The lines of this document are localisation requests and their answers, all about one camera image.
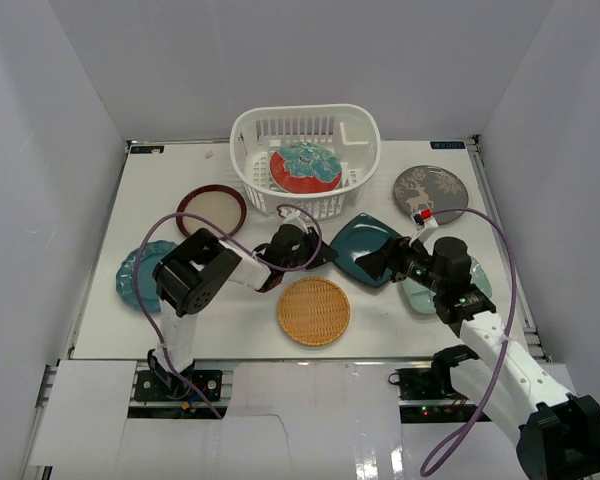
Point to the brown rimmed beige round plate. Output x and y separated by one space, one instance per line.
219 204

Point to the dark teal square plate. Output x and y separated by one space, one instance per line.
362 235

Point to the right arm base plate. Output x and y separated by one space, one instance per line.
420 384

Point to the red and teal round plate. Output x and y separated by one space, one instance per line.
305 168

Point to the white plastic dish basket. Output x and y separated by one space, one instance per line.
348 131

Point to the right blue table label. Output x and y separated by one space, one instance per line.
447 145

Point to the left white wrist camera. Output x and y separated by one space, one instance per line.
293 217

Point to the woven bamboo round tray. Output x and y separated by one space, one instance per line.
314 312

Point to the light green divided square plate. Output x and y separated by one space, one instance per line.
421 298

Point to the left blue table label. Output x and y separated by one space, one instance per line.
146 149

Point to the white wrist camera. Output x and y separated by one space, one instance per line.
425 223
293 217

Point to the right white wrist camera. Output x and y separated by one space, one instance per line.
425 223

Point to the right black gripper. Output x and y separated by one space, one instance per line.
391 255

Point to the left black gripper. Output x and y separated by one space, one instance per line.
303 245

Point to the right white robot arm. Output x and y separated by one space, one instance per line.
556 434

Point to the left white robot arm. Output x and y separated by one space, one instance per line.
188 279

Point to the grey reindeer round plate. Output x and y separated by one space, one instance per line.
429 187

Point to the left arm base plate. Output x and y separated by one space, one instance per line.
148 388

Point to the blue table label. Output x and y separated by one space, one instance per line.
146 149
447 145

